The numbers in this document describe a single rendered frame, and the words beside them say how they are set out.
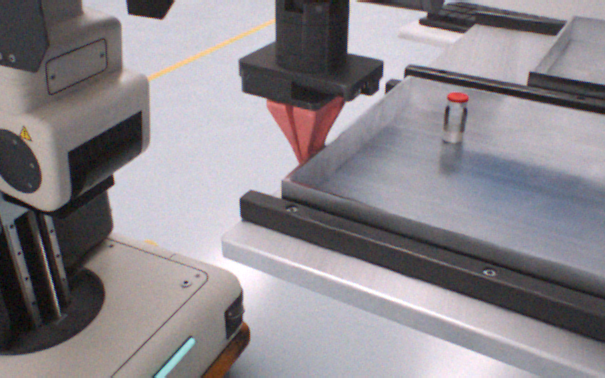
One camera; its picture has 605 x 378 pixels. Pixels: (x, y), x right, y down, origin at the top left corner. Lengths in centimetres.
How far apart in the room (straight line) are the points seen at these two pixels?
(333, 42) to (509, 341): 24
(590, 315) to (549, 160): 23
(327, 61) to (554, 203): 23
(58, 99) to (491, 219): 66
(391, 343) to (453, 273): 123
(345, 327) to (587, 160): 114
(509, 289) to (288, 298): 138
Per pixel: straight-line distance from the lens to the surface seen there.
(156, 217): 216
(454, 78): 76
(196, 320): 135
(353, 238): 47
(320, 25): 48
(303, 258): 47
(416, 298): 45
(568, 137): 68
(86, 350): 131
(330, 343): 166
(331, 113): 54
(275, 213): 49
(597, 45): 99
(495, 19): 103
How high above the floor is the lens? 117
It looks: 30 degrees down
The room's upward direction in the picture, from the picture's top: straight up
